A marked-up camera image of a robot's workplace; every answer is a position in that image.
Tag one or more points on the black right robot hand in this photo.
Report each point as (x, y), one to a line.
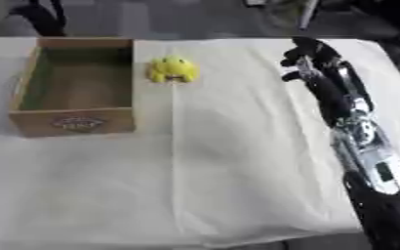
(328, 89)

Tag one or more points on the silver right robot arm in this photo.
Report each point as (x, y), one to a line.
(380, 182)

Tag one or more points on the tan cardboard box green inside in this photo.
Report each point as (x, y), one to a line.
(75, 88)

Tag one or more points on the black chair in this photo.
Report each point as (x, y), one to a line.
(41, 16)

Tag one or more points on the yellow soft toy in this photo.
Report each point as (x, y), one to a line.
(173, 69)

